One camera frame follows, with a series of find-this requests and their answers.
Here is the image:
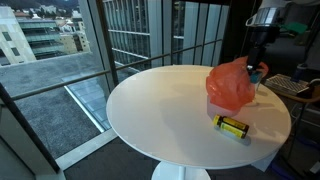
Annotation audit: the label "wooden chair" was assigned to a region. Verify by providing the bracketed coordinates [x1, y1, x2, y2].
[275, 78, 320, 104]

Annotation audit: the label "orange plastic bag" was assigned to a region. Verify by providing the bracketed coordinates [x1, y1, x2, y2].
[205, 55, 270, 109]

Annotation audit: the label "dark blue cylinder container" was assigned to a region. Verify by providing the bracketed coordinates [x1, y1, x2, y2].
[291, 62, 309, 84]

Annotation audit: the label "yellow tube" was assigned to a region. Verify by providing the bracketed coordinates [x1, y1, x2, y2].
[217, 122, 249, 140]

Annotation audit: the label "grey metal window railing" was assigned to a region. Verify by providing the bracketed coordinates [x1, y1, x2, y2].
[11, 37, 224, 101]

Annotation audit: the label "yellow black battery pack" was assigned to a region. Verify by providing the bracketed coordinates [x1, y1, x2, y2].
[212, 113, 250, 133]

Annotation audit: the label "blue box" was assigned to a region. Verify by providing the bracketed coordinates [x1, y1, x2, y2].
[249, 70, 265, 85]

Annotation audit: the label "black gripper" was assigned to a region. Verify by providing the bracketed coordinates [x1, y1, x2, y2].
[246, 25, 281, 76]

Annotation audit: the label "white table pedestal base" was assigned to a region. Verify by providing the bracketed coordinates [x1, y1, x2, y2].
[151, 161, 212, 180]

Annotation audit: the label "white perforated board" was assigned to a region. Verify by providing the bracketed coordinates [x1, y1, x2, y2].
[265, 73, 311, 97]

